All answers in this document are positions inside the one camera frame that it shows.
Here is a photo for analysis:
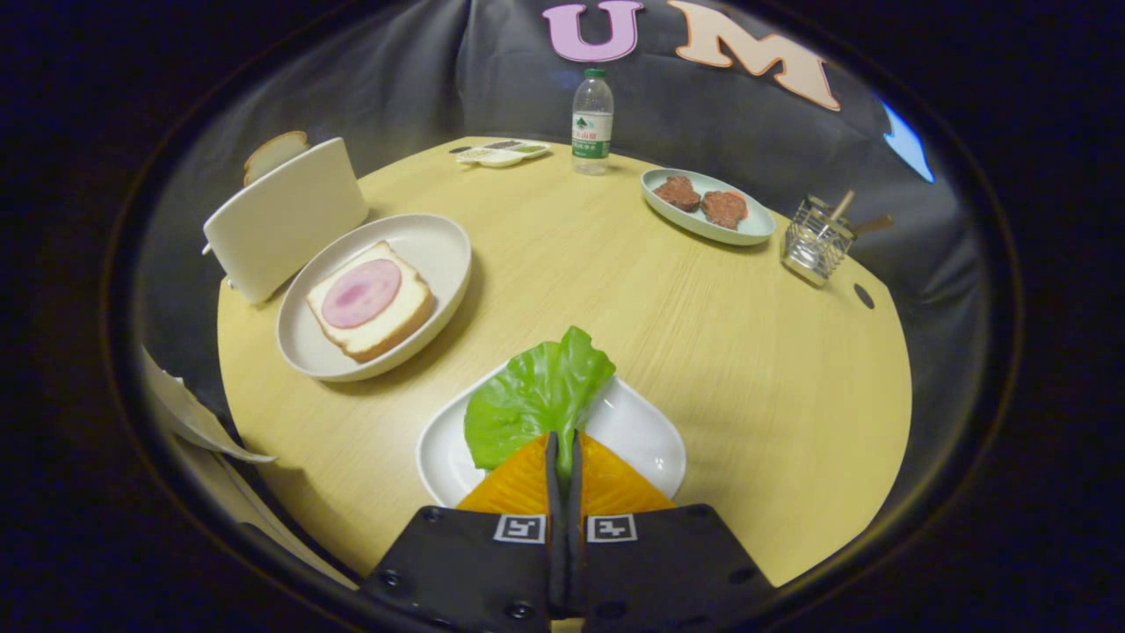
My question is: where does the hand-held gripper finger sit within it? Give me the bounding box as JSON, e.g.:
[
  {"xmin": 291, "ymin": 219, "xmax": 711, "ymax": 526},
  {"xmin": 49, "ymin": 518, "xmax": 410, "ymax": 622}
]
[
  {"xmin": 360, "ymin": 431, "xmax": 559, "ymax": 633},
  {"xmin": 562, "ymin": 431, "xmax": 779, "ymax": 633}
]

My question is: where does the green lettuce leaf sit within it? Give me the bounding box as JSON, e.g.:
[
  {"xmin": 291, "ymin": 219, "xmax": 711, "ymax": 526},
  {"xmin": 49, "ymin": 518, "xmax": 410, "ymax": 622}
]
[{"xmin": 463, "ymin": 326, "xmax": 617, "ymax": 476}]

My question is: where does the white bread slice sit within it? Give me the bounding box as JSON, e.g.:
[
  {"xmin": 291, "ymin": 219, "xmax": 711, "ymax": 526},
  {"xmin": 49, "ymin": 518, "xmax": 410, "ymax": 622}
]
[
  {"xmin": 305, "ymin": 240, "xmax": 437, "ymax": 364},
  {"xmin": 243, "ymin": 130, "xmax": 311, "ymax": 187}
]

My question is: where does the white curved plate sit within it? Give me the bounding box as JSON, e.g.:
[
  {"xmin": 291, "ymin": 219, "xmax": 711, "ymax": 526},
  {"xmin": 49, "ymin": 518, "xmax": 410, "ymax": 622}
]
[{"xmin": 416, "ymin": 365, "xmax": 687, "ymax": 509}]

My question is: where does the round beige plate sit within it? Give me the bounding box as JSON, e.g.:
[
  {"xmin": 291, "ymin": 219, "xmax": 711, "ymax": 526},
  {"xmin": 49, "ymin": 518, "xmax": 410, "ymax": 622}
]
[{"xmin": 276, "ymin": 213, "xmax": 473, "ymax": 383}]

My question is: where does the pink ham slice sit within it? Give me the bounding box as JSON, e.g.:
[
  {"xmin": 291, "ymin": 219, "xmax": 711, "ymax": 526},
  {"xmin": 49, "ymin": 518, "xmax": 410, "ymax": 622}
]
[{"xmin": 320, "ymin": 258, "xmax": 403, "ymax": 330}]

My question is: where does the light blue oval plate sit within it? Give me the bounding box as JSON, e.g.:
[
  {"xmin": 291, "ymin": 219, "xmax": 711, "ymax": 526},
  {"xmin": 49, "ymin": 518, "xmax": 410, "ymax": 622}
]
[{"xmin": 640, "ymin": 168, "xmax": 777, "ymax": 246}]

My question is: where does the brown meat piece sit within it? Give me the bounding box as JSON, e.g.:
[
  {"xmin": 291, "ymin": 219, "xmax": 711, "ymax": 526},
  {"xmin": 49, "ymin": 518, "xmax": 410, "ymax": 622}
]
[
  {"xmin": 652, "ymin": 175, "xmax": 702, "ymax": 213},
  {"xmin": 700, "ymin": 190, "xmax": 750, "ymax": 230}
]

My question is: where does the white divided seasoning tray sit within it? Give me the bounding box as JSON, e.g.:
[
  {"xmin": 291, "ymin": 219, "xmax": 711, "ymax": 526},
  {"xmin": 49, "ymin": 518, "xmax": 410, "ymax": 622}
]
[{"xmin": 450, "ymin": 139, "xmax": 553, "ymax": 169}]

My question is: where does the clear plastic water bottle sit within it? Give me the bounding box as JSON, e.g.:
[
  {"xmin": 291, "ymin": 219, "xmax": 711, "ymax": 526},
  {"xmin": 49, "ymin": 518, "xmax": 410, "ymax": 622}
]
[{"xmin": 571, "ymin": 69, "xmax": 615, "ymax": 176}]

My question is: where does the person's light clothing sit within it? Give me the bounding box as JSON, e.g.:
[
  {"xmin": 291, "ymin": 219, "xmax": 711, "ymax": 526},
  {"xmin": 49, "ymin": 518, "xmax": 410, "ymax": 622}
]
[{"xmin": 141, "ymin": 347, "xmax": 357, "ymax": 590}]

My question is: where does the white toaster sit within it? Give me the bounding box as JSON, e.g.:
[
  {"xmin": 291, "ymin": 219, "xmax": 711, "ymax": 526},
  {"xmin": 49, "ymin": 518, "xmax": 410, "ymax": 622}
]
[{"xmin": 202, "ymin": 136, "xmax": 370, "ymax": 306}]

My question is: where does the black backdrop cloth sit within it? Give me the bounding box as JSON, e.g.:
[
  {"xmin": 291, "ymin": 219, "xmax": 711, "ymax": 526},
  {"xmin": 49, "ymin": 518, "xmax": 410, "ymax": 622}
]
[{"xmin": 132, "ymin": 0, "xmax": 1003, "ymax": 493}]

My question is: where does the metal wire holder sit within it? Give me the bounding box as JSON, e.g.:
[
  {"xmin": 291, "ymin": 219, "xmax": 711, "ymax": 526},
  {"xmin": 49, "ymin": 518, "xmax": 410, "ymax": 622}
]
[{"xmin": 781, "ymin": 195, "xmax": 858, "ymax": 287}]

